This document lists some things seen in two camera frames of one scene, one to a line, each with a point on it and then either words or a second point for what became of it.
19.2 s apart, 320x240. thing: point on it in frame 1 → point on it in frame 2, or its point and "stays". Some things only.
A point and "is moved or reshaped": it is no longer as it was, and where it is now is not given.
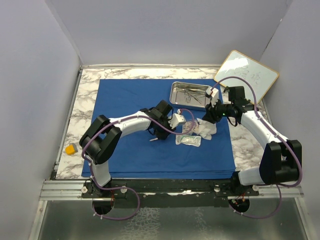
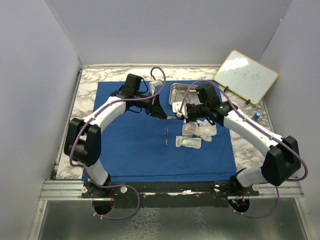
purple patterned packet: x=187 y=126 stays
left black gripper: x=161 y=136 → x=155 y=108
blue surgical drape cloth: x=86 y=169 is moved or reshaped
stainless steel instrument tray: x=189 y=94 stays
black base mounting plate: x=168 y=193 stays
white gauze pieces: x=204 y=129 stays
